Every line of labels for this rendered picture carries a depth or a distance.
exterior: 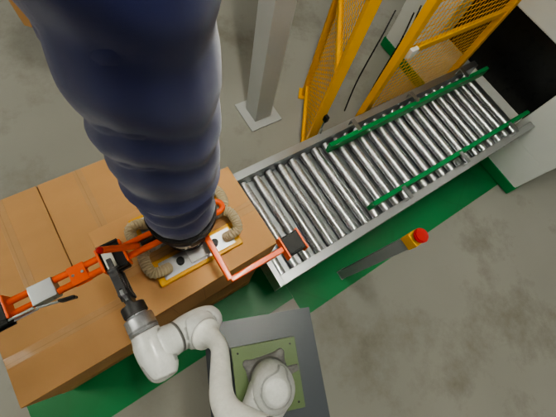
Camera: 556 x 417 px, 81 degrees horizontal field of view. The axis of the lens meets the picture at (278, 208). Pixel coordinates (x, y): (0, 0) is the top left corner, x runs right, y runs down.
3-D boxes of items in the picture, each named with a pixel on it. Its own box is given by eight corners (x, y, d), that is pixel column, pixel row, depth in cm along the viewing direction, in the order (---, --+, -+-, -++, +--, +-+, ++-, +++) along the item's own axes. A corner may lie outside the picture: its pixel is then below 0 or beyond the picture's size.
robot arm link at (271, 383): (295, 368, 134) (307, 379, 113) (276, 414, 128) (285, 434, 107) (261, 350, 134) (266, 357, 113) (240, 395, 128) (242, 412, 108)
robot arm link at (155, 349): (124, 345, 101) (163, 324, 110) (146, 392, 98) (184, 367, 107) (132, 336, 94) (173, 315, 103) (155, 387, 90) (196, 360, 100)
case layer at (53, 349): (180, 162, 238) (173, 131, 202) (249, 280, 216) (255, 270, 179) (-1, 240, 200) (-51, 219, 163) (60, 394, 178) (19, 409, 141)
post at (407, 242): (343, 267, 245) (418, 227, 153) (348, 275, 244) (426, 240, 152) (336, 272, 243) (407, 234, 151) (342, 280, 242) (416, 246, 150)
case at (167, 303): (224, 201, 178) (227, 165, 142) (264, 262, 170) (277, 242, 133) (116, 256, 157) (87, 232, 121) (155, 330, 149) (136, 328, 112)
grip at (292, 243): (293, 231, 125) (296, 227, 120) (305, 250, 123) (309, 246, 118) (275, 241, 122) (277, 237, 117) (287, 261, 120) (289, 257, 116)
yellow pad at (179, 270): (230, 222, 132) (231, 218, 128) (242, 243, 130) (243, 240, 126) (150, 265, 121) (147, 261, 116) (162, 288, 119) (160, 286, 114)
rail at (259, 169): (457, 77, 282) (474, 59, 264) (462, 81, 280) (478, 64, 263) (220, 192, 207) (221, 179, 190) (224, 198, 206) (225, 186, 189)
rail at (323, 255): (510, 135, 267) (530, 121, 250) (514, 140, 266) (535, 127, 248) (274, 281, 193) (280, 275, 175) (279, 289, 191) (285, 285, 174)
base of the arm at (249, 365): (304, 388, 137) (306, 391, 132) (253, 407, 133) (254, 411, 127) (290, 343, 142) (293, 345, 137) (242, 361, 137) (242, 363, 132)
